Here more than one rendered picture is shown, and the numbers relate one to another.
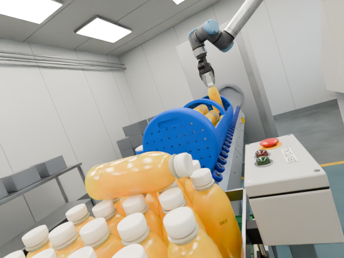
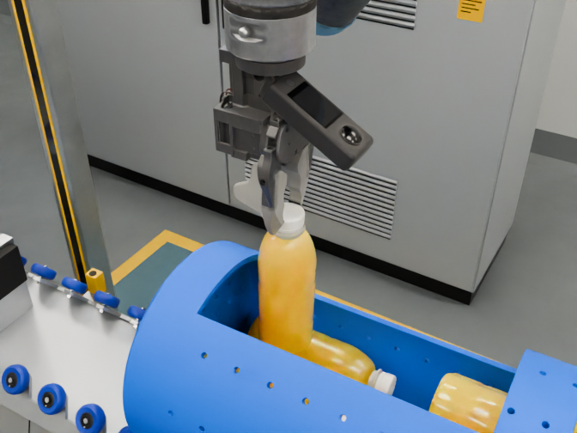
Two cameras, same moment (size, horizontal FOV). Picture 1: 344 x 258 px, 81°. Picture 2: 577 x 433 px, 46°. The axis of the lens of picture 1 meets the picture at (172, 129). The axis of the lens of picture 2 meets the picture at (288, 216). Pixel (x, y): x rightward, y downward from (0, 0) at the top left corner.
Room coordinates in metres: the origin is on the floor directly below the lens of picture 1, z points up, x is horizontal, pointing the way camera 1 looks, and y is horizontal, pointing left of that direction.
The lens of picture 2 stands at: (1.30, 0.29, 1.76)
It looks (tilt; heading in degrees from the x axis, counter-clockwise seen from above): 36 degrees down; 276
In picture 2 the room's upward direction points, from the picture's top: straight up
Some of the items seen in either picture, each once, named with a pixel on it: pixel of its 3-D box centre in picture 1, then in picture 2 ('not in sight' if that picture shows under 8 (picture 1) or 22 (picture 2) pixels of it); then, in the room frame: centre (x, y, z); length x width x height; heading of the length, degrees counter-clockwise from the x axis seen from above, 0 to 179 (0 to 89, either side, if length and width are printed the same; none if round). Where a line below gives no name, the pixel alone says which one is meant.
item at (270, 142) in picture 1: (269, 143); not in sight; (0.39, -0.17, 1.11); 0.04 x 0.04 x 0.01
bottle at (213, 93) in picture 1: (215, 99); (286, 283); (1.37, -0.35, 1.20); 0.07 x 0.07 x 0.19
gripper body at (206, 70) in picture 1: (204, 64); (264, 102); (1.40, -0.36, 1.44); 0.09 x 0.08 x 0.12; 157
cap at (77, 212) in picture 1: (77, 214); not in sight; (0.40, 0.24, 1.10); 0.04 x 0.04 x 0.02
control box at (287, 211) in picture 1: (280, 178); not in sight; (0.34, -0.15, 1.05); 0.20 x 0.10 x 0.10; 157
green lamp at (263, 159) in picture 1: (262, 160); not in sight; (0.32, -0.12, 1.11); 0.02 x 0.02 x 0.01
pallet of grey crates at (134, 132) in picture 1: (148, 143); not in sight; (4.91, 0.67, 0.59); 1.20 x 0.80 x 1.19; 65
